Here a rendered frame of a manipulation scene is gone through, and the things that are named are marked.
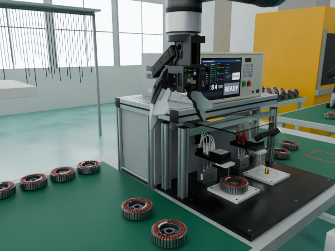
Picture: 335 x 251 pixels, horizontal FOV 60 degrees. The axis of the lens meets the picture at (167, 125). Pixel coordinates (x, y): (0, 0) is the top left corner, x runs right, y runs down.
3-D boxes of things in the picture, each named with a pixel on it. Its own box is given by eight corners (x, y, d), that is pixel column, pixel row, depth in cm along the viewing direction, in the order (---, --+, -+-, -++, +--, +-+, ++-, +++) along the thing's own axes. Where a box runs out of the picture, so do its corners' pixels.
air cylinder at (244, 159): (249, 166, 144) (250, 155, 143) (240, 170, 140) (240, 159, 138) (240, 163, 148) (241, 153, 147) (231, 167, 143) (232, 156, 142)
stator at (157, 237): (194, 237, 92) (194, 227, 91) (170, 254, 84) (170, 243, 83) (168, 223, 99) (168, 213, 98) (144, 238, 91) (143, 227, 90)
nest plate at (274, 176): (290, 176, 132) (290, 174, 132) (272, 186, 123) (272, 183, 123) (260, 167, 143) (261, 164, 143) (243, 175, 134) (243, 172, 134)
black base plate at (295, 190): (334, 184, 130) (335, 179, 129) (250, 242, 90) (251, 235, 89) (246, 156, 165) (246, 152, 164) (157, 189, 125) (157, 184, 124)
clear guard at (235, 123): (287, 140, 107) (288, 124, 105) (248, 154, 92) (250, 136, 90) (218, 124, 131) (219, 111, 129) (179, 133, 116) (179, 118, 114)
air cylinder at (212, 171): (217, 179, 129) (217, 168, 128) (205, 184, 125) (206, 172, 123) (208, 176, 133) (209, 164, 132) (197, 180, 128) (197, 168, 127)
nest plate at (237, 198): (259, 192, 117) (260, 189, 117) (237, 204, 108) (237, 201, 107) (230, 180, 128) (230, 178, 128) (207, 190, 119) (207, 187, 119)
